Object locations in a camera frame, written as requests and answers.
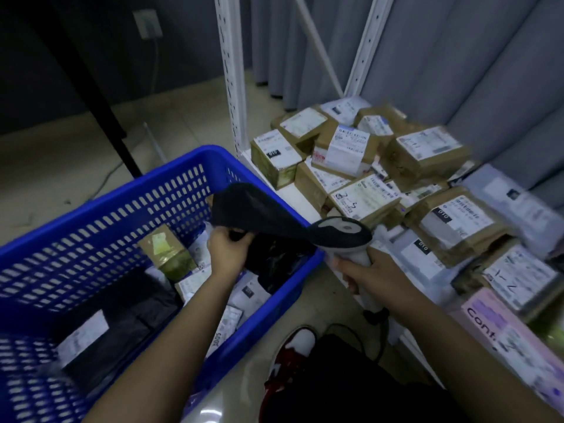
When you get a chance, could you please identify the person's black trousers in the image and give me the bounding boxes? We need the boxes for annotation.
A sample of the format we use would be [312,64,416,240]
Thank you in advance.
[264,334,468,423]

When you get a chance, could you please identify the white plastic mailer bag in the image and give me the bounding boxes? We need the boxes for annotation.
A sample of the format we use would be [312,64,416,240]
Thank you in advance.
[372,224,461,304]

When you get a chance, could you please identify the white wall socket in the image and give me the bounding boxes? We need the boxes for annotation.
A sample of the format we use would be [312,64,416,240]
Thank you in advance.
[133,9,164,40]

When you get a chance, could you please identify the person's right forearm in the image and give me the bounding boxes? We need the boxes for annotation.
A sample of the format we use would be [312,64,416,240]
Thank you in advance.
[387,290,564,423]

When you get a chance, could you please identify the red and white shoe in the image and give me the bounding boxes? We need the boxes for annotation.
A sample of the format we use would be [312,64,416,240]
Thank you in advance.
[259,327,319,423]

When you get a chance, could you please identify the black scanner cable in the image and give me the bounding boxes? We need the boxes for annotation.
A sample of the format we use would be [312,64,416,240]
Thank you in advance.
[326,307,390,364]

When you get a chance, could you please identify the white and black barcode scanner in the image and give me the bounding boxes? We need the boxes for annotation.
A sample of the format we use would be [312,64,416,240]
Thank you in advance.
[307,217,385,314]

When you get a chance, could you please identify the blue plastic basket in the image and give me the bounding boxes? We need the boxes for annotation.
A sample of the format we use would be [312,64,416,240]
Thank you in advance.
[0,145,326,423]

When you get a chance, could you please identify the crumpled black plastic bag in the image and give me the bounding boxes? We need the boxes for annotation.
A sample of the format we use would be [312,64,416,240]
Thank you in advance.
[244,235,306,296]

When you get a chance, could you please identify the small cardboard box yellow label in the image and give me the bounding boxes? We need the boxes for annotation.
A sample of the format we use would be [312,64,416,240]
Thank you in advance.
[137,224,197,283]

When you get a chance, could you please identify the grey plastic mailer bag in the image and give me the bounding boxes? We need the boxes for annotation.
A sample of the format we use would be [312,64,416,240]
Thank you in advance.
[462,164,564,260]

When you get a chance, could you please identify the large black plastic bag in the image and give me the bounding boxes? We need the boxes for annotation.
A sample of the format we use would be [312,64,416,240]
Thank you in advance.
[55,268,182,395]

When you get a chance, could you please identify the black slanted pole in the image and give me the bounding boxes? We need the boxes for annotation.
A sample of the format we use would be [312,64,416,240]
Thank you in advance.
[18,0,144,179]

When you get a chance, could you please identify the white labelled flat parcel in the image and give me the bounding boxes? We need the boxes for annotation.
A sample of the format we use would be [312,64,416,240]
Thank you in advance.
[229,271,271,326]
[205,305,244,358]

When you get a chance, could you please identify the black plastic parcel bag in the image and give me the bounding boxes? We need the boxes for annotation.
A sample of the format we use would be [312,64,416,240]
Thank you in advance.
[210,183,312,248]

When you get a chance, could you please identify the person's left forearm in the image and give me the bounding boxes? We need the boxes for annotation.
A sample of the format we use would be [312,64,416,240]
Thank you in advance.
[83,266,246,423]

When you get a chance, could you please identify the pink printed box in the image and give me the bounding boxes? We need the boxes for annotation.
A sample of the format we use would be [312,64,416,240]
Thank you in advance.
[449,287,564,414]

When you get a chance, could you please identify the person's right hand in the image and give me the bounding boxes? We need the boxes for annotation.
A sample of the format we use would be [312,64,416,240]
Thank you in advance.
[330,248,424,314]

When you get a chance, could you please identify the grey floor cable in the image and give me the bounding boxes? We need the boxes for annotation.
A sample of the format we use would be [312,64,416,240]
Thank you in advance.
[88,37,168,203]

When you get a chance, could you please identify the pile of labelled cardboard parcels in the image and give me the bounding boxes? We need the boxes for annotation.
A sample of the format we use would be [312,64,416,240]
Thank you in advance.
[249,97,564,322]

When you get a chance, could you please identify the white metal shelf rack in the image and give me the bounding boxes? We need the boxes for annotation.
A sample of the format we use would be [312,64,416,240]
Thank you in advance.
[214,0,446,388]

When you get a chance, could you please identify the person's left hand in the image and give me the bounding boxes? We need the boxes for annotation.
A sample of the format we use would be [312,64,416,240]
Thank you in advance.
[206,225,256,283]

